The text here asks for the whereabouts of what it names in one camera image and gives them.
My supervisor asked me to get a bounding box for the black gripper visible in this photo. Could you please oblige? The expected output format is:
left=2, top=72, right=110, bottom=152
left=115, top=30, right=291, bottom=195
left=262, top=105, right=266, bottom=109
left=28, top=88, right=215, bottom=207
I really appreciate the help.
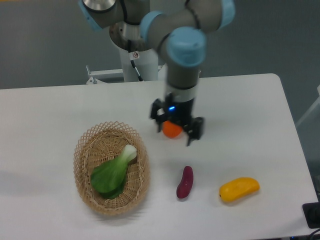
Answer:
left=150, top=92, right=205, bottom=147

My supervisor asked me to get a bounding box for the green bok choy vegetable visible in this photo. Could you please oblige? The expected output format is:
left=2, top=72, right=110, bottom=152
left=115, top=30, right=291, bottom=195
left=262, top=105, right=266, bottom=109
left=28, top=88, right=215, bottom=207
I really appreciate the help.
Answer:
left=90, top=144, right=137, bottom=199

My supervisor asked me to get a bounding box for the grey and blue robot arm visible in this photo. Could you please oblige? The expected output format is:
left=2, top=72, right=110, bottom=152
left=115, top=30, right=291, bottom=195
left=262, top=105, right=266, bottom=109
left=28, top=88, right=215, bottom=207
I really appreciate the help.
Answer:
left=78, top=0, right=236, bottom=142

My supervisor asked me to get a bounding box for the woven wicker basket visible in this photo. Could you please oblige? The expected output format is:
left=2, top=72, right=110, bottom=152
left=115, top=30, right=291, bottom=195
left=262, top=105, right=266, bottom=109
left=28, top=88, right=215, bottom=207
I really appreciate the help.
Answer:
left=73, top=121, right=151, bottom=216

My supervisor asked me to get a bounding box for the orange mandarin fruit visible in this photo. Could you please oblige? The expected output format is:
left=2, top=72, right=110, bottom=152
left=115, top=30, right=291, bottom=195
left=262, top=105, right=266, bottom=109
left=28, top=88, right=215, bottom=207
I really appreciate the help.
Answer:
left=162, top=120, right=183, bottom=139

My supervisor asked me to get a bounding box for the purple sweet potato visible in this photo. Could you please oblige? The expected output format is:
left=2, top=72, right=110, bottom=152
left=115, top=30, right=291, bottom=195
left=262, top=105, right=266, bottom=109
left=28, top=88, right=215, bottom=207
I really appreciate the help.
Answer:
left=176, top=165, right=194, bottom=199

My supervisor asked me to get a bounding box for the yellow mango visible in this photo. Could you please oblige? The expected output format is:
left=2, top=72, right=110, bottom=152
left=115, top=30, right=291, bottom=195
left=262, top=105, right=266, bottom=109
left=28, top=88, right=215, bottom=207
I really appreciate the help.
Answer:
left=219, top=177, right=260, bottom=203

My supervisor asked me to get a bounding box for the black device at edge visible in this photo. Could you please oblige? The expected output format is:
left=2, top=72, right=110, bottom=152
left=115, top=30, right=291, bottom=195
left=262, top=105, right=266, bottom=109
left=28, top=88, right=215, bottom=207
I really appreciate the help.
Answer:
left=302, top=202, right=320, bottom=229

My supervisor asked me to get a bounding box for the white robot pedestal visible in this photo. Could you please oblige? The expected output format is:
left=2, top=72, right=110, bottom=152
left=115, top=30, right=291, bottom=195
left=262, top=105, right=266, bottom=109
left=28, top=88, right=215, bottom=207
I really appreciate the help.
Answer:
left=118, top=48, right=158, bottom=83

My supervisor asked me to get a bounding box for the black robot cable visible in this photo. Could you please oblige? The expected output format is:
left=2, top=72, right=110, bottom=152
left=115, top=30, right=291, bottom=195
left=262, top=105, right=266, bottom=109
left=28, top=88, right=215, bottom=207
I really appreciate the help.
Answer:
left=127, top=39, right=144, bottom=82

